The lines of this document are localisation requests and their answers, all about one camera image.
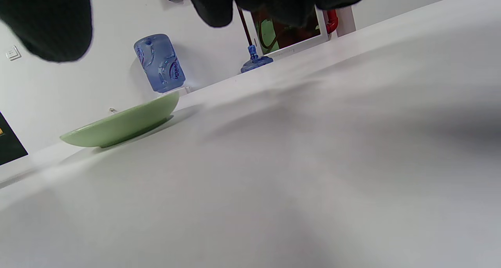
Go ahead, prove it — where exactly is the person's right hand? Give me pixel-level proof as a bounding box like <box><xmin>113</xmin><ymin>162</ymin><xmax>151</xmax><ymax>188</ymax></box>
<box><xmin>0</xmin><ymin>0</ymin><xmax>368</xmax><ymax>63</ymax></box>

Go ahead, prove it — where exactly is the green seasoning dish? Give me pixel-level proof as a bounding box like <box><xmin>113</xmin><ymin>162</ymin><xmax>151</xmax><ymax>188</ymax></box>
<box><xmin>59</xmin><ymin>91</ymin><xmax>180</xmax><ymax>148</ymax></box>

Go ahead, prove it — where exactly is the blue dispenser water jug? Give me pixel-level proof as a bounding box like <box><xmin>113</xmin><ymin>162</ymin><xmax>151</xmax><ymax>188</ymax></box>
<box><xmin>133</xmin><ymin>34</ymin><xmax>186</xmax><ymax>94</ymax></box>

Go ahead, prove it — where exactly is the white water dispenser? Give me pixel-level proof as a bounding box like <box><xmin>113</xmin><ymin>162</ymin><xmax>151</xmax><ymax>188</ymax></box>
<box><xmin>162</xmin><ymin>86</ymin><xmax>192</xmax><ymax>97</ymax></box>

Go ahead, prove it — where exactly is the stack of blue water bottles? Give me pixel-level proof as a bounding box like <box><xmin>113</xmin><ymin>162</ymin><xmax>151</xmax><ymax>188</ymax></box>
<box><xmin>240</xmin><ymin>44</ymin><xmax>274</xmax><ymax>74</ymax></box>

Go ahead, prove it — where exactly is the dark framed poster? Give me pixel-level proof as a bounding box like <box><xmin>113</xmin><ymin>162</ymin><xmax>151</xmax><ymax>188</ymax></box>
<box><xmin>250</xmin><ymin>4</ymin><xmax>331</xmax><ymax>59</ymax></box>

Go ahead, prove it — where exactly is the red pipe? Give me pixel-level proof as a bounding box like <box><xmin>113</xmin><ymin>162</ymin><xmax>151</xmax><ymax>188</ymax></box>
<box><xmin>326</xmin><ymin>9</ymin><xmax>338</xmax><ymax>34</ymax></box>

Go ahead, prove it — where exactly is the white wall switch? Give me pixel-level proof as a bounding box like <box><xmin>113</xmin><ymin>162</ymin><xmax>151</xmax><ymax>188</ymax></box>
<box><xmin>5</xmin><ymin>45</ymin><xmax>22</xmax><ymax>61</ymax></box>

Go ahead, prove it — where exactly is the black wall panel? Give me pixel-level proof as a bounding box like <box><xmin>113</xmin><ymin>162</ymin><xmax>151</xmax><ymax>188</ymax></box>
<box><xmin>0</xmin><ymin>112</ymin><xmax>29</xmax><ymax>166</ymax></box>

